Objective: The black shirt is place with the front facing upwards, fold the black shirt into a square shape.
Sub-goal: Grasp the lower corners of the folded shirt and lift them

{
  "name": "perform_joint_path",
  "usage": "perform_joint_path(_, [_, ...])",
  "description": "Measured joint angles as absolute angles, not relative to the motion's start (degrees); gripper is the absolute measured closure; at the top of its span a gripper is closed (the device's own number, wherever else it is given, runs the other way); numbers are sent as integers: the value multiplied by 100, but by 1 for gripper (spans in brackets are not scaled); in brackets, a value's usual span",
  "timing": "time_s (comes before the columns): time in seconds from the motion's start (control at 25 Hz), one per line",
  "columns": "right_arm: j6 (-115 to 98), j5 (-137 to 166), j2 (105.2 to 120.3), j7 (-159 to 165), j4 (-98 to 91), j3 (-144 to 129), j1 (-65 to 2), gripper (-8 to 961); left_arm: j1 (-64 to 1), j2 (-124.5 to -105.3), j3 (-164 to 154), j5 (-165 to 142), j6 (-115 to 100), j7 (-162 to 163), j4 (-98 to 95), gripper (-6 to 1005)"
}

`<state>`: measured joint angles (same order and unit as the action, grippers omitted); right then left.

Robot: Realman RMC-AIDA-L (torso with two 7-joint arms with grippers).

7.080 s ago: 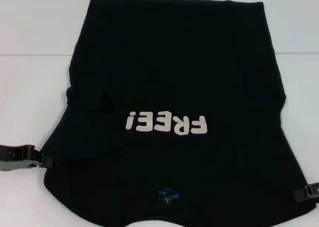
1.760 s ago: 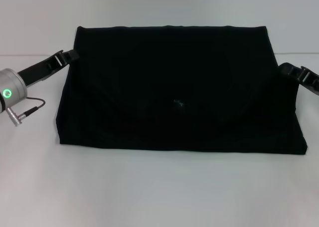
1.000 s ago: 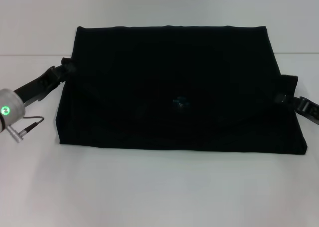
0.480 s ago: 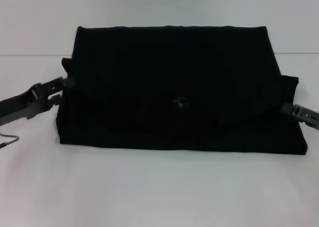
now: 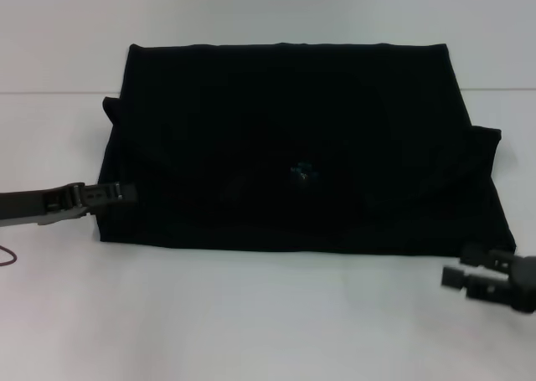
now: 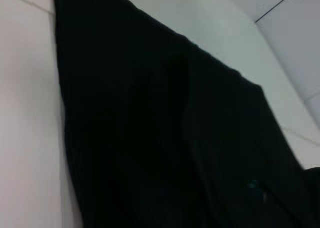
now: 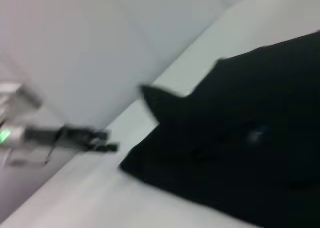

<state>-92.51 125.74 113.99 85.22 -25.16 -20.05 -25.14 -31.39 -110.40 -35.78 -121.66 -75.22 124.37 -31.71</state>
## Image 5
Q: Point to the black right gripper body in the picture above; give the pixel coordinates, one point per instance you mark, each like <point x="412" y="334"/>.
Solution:
<point x="523" y="282"/>

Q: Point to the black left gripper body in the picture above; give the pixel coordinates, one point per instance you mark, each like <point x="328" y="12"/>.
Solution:
<point x="33" y="207"/>

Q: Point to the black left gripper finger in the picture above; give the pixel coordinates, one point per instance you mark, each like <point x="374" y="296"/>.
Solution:
<point x="113" y="193"/>
<point x="79" y="217"/>

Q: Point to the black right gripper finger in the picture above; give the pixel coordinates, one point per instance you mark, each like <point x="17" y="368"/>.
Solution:
<point x="486" y="257"/>
<point x="486" y="288"/>

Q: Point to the black shirt with FREE print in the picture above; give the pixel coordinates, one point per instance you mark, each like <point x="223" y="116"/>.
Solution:
<point x="293" y="146"/>

